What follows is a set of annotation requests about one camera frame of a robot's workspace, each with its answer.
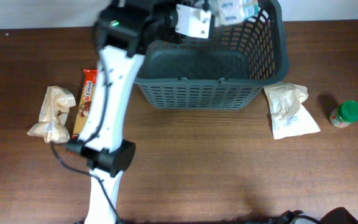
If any white tissue multipack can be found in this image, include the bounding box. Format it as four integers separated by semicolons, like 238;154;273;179
214;0;259;27

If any grey plastic shopping basket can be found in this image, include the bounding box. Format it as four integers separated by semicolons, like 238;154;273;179
135;0;289;110

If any red spaghetti packet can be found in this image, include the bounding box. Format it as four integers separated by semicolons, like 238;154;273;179
72;69;98;138

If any beige paper bag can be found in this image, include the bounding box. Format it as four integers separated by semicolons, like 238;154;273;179
27;86;76;144
264;82;321;140

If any green lid glass jar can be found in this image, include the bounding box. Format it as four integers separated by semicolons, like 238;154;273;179
329;100;358;128

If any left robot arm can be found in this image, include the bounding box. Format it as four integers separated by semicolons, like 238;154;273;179
66;1;215;223

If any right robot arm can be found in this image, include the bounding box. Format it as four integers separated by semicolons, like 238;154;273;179
263;207;358;224

